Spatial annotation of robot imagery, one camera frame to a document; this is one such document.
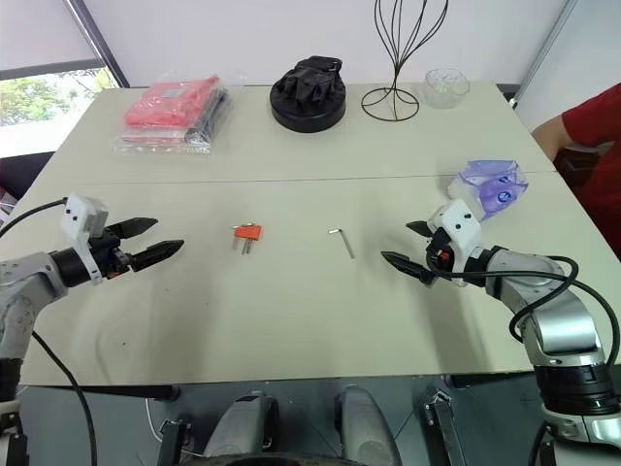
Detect dark window frame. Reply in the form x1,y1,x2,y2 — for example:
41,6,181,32
0,0,131,89

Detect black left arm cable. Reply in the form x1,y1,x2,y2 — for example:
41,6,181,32
0,197,99,466

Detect thin white cable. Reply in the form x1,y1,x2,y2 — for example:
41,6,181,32
144,396,162,441

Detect purple plastic bag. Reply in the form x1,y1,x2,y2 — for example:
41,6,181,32
445,158,531,223

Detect red clothes in plastic bag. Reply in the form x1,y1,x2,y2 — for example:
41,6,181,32
110,71,229,155

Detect black clothes in plastic bag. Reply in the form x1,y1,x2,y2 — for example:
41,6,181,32
183,86,235,150

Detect black wire stand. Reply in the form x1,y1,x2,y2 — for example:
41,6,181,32
359,0,450,123

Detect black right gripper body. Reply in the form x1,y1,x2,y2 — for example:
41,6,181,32
424,226,454,278

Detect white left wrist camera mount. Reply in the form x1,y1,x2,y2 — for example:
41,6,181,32
59,193,111,285

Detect black table leg bracket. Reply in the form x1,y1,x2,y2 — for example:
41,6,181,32
418,386,468,466
155,417,194,466

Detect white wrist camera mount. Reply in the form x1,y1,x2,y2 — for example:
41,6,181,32
430,198,484,288
59,193,111,285

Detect black round base with glove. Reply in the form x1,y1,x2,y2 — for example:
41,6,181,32
269,54,348,132

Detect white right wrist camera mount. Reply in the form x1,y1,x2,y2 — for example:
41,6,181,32
430,198,484,288

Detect silver hex key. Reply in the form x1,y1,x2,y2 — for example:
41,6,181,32
327,227,356,260

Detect black chair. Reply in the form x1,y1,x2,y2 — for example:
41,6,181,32
552,142,621,195

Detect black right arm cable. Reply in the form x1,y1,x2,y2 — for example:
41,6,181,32
433,255,621,466

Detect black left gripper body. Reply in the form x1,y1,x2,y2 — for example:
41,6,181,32
89,226,135,282

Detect dark rounded robot leg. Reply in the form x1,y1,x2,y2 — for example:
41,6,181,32
333,384,405,466
199,389,281,461

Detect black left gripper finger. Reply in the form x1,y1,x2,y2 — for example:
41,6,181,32
126,239,186,273
107,216,160,241

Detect person in red shirt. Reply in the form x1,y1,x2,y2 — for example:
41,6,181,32
530,82,621,261

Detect dark seat by window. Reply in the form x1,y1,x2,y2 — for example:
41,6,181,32
0,149,55,201

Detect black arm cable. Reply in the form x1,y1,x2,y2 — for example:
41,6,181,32
0,197,99,466
433,255,621,466

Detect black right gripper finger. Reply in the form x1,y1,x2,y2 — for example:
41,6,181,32
380,250,439,288
406,219,436,240

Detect clear glass bowl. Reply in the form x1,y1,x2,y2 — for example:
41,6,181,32
422,67,472,111

